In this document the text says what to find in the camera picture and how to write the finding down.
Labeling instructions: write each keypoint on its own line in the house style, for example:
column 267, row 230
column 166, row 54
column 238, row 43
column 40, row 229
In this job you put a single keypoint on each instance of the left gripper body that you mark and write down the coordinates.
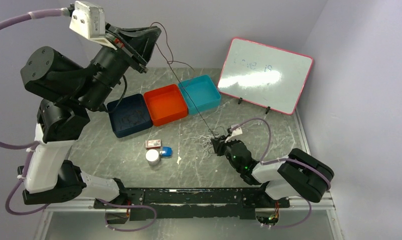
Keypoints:
column 136, row 58

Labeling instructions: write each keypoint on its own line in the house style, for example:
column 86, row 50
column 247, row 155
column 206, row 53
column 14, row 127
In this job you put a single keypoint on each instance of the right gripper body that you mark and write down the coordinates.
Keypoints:
column 221, row 149

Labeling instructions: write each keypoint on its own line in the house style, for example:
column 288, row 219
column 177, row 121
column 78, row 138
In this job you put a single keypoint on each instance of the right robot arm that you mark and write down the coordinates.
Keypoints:
column 297, row 174

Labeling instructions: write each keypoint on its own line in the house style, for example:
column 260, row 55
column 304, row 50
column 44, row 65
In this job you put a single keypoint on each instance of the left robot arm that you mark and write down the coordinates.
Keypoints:
column 68, row 92

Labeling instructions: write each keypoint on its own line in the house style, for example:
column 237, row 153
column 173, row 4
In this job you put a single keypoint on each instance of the blue small stapler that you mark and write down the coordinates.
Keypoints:
column 166, row 152

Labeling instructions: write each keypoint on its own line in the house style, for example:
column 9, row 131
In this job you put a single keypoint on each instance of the teal square tray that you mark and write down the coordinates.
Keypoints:
column 200, row 94

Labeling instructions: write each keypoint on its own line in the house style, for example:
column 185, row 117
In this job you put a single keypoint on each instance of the orange square tray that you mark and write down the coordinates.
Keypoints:
column 165, row 105

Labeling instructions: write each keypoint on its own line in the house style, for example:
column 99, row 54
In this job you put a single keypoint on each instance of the red white small box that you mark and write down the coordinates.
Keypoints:
column 153, row 144

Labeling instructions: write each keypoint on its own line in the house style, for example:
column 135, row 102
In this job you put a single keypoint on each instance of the clear round clip jar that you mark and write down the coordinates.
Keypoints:
column 153, row 157

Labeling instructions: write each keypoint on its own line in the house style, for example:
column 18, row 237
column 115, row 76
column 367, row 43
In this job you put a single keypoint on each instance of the dark navy square tray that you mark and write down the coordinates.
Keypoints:
column 129, row 116

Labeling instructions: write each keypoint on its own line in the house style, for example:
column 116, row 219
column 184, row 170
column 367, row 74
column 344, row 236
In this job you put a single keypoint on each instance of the pink framed whiteboard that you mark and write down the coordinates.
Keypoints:
column 264, row 75

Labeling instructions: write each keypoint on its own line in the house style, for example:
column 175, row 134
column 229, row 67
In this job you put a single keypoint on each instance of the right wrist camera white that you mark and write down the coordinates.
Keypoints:
column 234, row 131

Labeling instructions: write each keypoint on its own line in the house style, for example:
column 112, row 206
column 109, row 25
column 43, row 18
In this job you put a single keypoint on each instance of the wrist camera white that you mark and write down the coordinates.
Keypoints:
column 234, row 131
column 88, row 20

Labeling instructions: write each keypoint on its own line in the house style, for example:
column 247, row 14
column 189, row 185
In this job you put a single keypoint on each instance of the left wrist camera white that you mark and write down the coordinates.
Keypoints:
column 88, row 20

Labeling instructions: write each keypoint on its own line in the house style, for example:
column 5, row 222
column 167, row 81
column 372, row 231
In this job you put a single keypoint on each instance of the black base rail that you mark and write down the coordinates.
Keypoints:
column 139, row 204

